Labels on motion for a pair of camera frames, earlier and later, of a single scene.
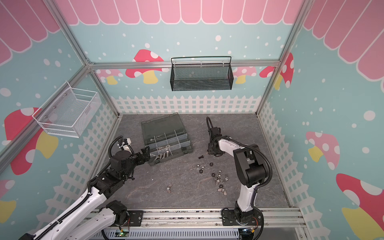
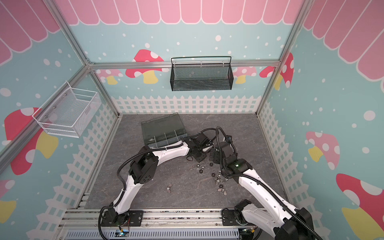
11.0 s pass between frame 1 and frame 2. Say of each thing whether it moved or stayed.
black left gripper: moved
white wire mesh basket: stayed
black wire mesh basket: stayed
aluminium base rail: stayed
